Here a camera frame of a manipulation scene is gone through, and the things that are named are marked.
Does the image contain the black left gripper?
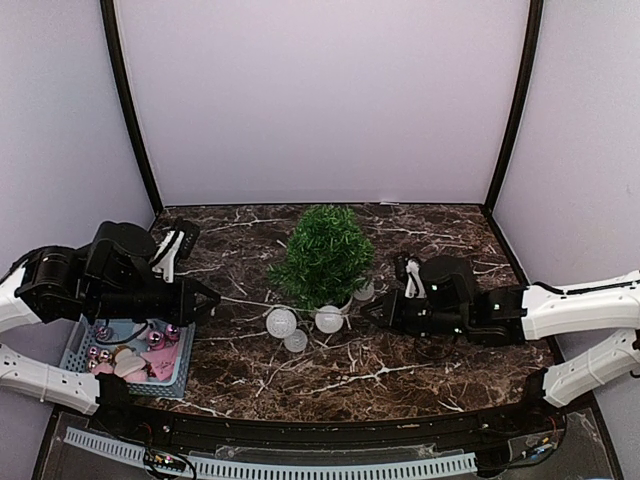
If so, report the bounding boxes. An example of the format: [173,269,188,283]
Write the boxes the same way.
[88,272,218,326]

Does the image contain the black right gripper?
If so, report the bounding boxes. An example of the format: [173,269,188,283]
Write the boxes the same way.
[362,287,470,338]

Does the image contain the small green christmas tree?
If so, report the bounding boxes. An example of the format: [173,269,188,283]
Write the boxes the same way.
[267,204,375,315]

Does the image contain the white ball string lights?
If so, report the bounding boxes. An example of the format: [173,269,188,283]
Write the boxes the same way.
[262,278,379,391]

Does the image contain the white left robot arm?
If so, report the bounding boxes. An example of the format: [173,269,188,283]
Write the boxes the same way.
[1,219,221,436]

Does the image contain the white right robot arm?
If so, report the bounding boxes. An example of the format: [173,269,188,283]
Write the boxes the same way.
[360,253,639,434]

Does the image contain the pink bauble ornaments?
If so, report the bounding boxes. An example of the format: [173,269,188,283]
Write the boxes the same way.
[84,321,187,384]

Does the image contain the light blue plastic basket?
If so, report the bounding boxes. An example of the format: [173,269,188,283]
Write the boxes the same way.
[59,319,195,399]

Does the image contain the white perforated cable tray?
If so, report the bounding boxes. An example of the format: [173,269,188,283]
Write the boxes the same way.
[64,428,478,480]

